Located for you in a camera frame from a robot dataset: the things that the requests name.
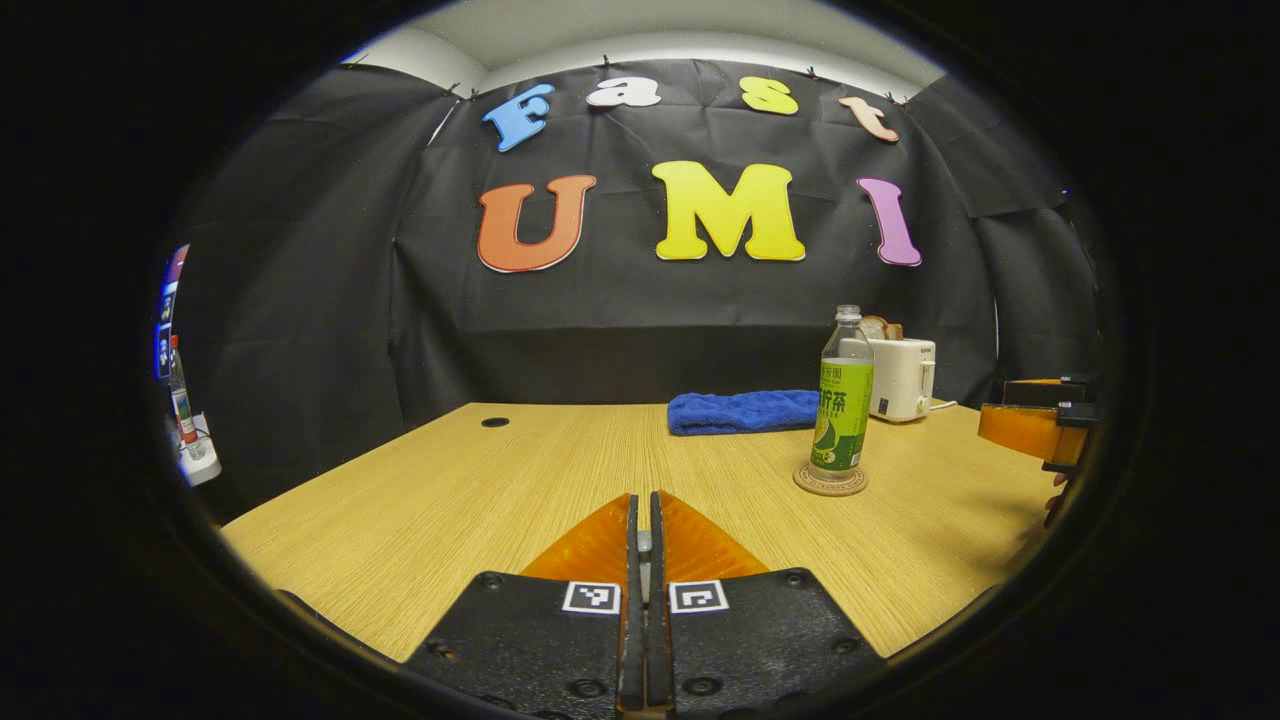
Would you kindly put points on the bread slice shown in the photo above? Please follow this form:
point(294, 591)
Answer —
point(884, 328)

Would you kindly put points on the round wooden coaster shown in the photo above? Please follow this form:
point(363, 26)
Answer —
point(830, 484)

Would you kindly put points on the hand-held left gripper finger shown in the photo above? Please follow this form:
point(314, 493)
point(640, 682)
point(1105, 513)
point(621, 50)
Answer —
point(657, 560)
point(633, 560)

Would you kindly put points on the white toaster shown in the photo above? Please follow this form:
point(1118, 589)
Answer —
point(905, 380)

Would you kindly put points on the computer monitor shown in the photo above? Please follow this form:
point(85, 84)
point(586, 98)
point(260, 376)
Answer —
point(170, 300)

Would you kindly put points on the white side table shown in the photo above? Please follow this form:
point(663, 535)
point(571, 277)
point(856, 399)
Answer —
point(205, 468)

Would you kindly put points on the blue towel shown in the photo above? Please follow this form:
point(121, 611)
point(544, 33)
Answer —
point(740, 412)

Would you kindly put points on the clear green-label water bottle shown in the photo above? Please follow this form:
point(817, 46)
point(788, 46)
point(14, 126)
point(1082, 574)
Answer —
point(845, 400)

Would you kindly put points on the black backdrop cloth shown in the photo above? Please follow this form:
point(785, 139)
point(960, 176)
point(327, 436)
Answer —
point(620, 330)

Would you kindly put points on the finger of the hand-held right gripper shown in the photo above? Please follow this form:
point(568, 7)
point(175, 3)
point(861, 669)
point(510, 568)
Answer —
point(1025, 430)
point(1040, 390)

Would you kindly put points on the red-capped plastic bottle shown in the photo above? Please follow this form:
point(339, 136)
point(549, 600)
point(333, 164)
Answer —
point(181, 400)

